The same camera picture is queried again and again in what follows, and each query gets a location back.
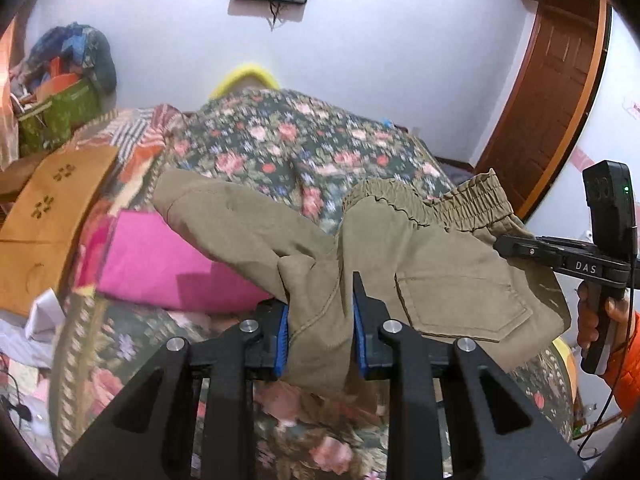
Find striped patchwork blanket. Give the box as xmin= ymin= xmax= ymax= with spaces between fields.
xmin=64 ymin=104 xmax=189 ymax=241

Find olive khaki pants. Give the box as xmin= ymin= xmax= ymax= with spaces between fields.
xmin=153 ymin=169 xmax=570 ymax=398

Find person's right hand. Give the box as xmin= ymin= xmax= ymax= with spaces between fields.
xmin=576 ymin=282 xmax=633 ymax=351

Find brown wooden door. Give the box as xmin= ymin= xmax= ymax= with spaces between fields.
xmin=476 ymin=0 xmax=612 ymax=219

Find pile of colourful clothes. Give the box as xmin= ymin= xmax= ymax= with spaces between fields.
xmin=10 ymin=22 xmax=117 ymax=157

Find yellow pillow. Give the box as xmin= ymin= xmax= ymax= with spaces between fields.
xmin=208 ymin=63 xmax=280 ymax=100

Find dark floral bedspread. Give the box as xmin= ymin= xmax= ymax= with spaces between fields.
xmin=49 ymin=86 xmax=576 ymax=480

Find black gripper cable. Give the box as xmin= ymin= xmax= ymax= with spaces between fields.
xmin=574 ymin=226 xmax=640 ymax=461

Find pink curtain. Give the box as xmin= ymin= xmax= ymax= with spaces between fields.
xmin=0 ymin=20 xmax=18 ymax=170

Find brown cardboard box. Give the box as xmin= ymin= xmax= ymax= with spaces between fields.
xmin=1 ymin=145 xmax=118 ymax=318

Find folded pink pants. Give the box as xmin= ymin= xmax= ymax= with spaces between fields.
xmin=96 ymin=210 xmax=271 ymax=314

